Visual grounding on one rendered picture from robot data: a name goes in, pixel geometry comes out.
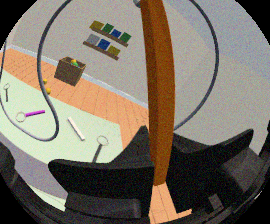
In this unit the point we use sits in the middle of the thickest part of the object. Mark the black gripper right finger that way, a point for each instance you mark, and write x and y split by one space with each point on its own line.
192 165

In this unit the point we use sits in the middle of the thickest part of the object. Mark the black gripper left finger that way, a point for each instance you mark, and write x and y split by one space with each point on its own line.
130 175

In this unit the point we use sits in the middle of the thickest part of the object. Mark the grey wire loop frame on two posts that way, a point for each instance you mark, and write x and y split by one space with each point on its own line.
36 172

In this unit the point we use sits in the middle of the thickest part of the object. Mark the orange handle with grey loop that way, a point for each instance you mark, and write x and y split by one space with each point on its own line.
161 84

